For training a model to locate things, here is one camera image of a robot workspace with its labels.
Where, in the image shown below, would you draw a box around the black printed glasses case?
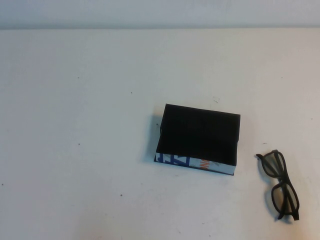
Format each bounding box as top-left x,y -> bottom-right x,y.
152,103 -> 242,178

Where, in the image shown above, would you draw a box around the black framed glasses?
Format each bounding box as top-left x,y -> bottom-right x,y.
255,149 -> 301,222

